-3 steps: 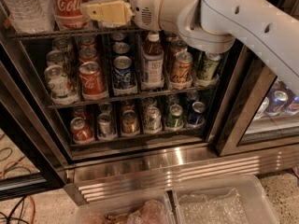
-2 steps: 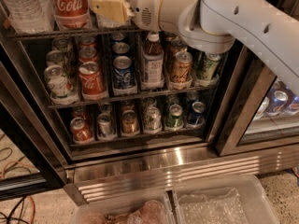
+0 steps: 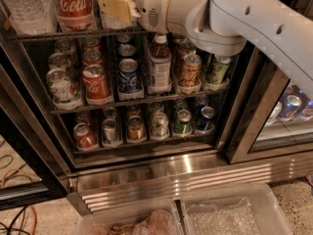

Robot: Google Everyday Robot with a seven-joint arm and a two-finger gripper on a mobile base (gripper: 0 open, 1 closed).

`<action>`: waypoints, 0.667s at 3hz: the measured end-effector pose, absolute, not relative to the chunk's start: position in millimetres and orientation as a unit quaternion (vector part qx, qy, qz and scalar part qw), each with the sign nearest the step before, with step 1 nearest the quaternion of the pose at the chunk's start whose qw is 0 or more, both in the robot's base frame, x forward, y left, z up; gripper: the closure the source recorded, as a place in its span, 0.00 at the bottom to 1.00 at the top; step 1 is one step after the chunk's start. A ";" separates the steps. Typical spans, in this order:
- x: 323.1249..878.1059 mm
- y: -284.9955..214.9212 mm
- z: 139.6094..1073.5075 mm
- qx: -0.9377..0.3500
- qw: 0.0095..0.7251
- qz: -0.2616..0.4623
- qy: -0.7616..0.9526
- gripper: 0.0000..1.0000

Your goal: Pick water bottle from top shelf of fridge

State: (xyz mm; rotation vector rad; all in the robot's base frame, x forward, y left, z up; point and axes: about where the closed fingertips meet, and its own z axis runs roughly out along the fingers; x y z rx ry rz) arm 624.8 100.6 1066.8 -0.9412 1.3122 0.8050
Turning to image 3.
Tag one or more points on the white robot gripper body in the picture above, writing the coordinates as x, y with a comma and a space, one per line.
153, 8

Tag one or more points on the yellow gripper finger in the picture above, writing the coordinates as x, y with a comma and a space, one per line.
119, 11

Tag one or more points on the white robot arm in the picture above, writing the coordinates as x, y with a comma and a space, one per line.
223, 27

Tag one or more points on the red Coca-Cola bottle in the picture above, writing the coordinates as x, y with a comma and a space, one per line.
75, 15

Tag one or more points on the brown tea bottle white cap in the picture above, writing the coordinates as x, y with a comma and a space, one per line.
159, 64

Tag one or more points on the stainless steel fridge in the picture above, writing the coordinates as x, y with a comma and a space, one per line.
242, 146

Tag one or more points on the silver can bottom shelf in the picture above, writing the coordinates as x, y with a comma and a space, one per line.
111, 135

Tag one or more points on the gold can bottom shelf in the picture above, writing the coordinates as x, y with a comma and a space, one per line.
136, 130

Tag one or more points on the green can bottom shelf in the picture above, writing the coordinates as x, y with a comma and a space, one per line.
182, 123

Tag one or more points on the blue can bottom shelf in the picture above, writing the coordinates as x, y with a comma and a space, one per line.
205, 119

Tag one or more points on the red can bottom shelf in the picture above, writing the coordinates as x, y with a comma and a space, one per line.
85, 137

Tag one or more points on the red Coca-Cola can middle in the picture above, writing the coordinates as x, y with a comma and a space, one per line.
92, 57

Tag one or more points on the red coca-cola can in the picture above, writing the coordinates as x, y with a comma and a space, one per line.
97, 85
92, 57

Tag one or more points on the blue Pepsi can front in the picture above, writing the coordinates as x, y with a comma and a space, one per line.
129, 80

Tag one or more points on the gold brown can front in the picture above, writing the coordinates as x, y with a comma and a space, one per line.
188, 80

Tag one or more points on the white green can middle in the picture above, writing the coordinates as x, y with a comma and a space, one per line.
59, 61

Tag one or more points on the white green can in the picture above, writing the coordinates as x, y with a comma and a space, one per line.
59, 61
64, 92
159, 126

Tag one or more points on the red Coca-Cola can front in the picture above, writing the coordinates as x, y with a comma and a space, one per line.
97, 85

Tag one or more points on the green can front right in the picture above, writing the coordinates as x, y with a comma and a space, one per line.
217, 71

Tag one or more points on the white green can front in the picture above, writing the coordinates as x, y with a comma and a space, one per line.
64, 92

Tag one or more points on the white green can bottom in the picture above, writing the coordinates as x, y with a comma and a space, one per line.
159, 126

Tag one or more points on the clear plastic bin left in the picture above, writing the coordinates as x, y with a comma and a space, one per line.
154, 217

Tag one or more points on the clear plastic bin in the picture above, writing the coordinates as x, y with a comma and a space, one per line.
240, 209
154, 217

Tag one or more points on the clear plastic bin right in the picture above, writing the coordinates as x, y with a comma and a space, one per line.
240, 209

